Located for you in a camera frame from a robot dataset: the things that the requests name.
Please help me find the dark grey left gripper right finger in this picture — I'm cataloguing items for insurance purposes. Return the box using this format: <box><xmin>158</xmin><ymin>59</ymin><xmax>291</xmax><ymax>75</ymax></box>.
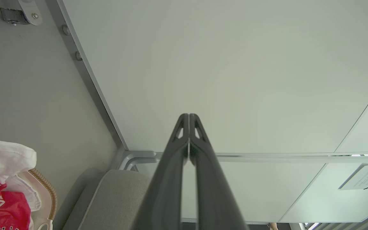
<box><xmin>189</xmin><ymin>114</ymin><xmax>248</xmax><ymax>230</ymax></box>

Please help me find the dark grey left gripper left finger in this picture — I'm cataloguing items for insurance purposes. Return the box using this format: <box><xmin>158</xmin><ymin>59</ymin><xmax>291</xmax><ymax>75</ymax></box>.
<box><xmin>132</xmin><ymin>114</ymin><xmax>189</xmax><ymax>230</ymax></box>

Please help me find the red and white garment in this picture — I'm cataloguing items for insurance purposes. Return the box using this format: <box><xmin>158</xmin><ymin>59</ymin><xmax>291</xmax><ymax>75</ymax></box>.
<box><xmin>0</xmin><ymin>172</ymin><xmax>32</xmax><ymax>230</ymax></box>

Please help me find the grey fabric sofa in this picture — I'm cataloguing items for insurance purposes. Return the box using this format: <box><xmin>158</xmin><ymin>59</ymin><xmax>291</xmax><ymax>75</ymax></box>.
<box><xmin>54</xmin><ymin>169</ymin><xmax>154</xmax><ymax>230</ymax></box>

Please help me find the white laundry basket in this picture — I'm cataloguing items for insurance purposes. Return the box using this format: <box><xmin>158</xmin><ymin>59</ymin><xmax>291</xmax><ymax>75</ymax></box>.
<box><xmin>0</xmin><ymin>134</ymin><xmax>58</xmax><ymax>230</ymax></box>

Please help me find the white paper sign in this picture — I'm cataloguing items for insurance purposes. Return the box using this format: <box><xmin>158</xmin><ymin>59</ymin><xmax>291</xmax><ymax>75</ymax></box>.
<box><xmin>338</xmin><ymin>164</ymin><xmax>368</xmax><ymax>191</ymax></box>

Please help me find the grey tube foot with plate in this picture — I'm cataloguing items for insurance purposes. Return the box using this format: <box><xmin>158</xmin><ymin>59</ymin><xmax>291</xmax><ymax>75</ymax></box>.
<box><xmin>17</xmin><ymin>0</ymin><xmax>42</xmax><ymax>26</ymax></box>

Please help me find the grey partition post with double foot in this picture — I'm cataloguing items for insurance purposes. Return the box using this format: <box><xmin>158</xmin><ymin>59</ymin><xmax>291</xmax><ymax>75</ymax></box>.
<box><xmin>117</xmin><ymin>150</ymin><xmax>368</xmax><ymax>172</ymax></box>

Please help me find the grey partition base rail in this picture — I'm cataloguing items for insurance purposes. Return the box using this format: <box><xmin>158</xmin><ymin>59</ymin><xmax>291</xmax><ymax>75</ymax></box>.
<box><xmin>46</xmin><ymin>0</ymin><xmax>129</xmax><ymax>151</ymax></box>

